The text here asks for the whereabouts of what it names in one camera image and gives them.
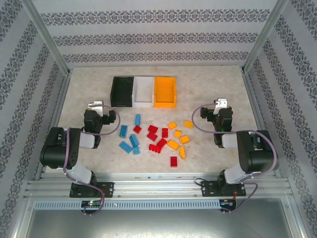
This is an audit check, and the white plastic bin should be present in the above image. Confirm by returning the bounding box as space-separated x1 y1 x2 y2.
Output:
132 76 156 108

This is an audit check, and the aluminium frame post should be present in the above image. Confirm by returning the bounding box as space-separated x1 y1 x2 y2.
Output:
20 0 73 76
241 0 290 74

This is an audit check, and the circuit board with green light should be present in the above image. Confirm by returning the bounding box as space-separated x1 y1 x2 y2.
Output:
81 200 103 208

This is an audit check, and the orange plastic bin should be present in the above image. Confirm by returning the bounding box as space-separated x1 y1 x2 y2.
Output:
153 76 178 109

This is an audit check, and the aluminium mounting rail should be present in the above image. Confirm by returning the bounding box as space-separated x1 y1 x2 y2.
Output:
24 173 291 199

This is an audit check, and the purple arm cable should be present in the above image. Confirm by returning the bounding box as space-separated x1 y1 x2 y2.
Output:
63 104 121 217
192 104 277 214

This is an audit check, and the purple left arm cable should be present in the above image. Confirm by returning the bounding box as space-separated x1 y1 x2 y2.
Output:
63 104 121 217

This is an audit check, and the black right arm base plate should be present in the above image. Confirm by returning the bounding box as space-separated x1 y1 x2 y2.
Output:
201 180 247 198

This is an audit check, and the grey metal panel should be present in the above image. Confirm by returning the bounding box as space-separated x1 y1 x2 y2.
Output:
24 207 305 238

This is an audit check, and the grey slotted cable duct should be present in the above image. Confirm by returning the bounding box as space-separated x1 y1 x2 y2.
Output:
33 200 221 210

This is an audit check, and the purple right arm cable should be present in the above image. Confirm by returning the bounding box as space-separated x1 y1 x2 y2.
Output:
192 104 277 214

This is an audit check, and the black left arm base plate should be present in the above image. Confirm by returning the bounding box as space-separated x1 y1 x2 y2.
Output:
69 182 114 198

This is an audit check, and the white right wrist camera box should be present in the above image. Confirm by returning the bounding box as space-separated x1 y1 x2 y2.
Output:
213 98 229 115

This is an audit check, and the aluminium side rail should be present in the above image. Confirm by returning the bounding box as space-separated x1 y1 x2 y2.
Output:
242 70 283 179
34 73 73 180

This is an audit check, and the black plastic bin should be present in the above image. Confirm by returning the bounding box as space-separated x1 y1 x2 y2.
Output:
109 76 136 108

